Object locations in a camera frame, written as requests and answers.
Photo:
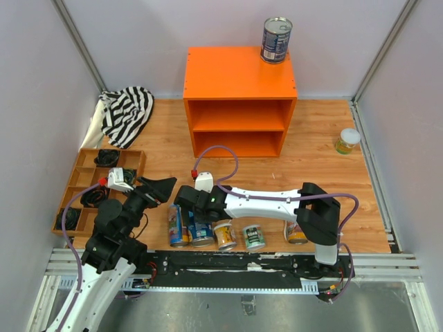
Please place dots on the green white noodle cup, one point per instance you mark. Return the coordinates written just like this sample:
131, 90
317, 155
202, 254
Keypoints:
253, 237

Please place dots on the tall colourful can left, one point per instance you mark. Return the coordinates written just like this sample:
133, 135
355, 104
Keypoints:
178, 232

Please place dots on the wooden compartment tray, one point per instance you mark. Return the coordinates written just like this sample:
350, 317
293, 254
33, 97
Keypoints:
92, 165

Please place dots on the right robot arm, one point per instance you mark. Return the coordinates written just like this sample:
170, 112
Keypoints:
315, 211

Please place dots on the black white striped cloth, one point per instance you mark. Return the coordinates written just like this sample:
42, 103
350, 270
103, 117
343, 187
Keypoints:
126, 113

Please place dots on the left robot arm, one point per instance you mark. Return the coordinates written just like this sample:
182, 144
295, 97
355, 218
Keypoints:
111, 255

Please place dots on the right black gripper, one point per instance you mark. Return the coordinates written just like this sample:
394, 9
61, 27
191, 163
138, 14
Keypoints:
185, 216

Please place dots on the blue soup can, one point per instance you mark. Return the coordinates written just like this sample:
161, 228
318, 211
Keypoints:
201, 233

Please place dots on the dark blue food can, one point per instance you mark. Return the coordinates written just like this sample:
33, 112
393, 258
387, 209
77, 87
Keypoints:
275, 39

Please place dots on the orange wooden shelf cabinet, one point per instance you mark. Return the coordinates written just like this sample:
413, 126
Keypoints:
233, 98

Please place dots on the white cloth under stripes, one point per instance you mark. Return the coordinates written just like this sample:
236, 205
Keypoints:
94, 133

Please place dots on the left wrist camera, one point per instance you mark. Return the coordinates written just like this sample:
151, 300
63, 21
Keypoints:
116, 181

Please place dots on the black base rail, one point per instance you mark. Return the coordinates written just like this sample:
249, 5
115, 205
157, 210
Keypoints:
238, 270

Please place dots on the orange noodle cup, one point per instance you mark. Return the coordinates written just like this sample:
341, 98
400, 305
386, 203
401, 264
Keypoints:
225, 235

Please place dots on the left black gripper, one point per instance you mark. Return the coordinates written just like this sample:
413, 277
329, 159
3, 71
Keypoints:
154, 191

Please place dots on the tall yellow purple can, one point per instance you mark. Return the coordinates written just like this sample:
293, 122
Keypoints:
293, 233

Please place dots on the white lid yellow jar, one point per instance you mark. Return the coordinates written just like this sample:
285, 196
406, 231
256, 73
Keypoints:
349, 138

